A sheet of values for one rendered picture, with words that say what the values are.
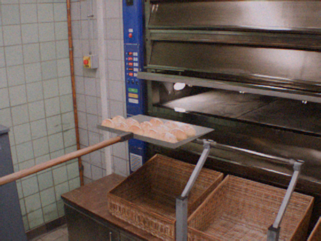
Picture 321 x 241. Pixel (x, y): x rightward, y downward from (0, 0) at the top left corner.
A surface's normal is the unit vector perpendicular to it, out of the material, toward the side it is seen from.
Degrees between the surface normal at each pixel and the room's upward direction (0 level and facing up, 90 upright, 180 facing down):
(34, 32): 90
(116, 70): 90
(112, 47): 90
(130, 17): 90
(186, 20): 70
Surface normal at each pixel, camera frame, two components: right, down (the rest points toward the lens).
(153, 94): 0.76, 0.15
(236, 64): -0.62, -0.13
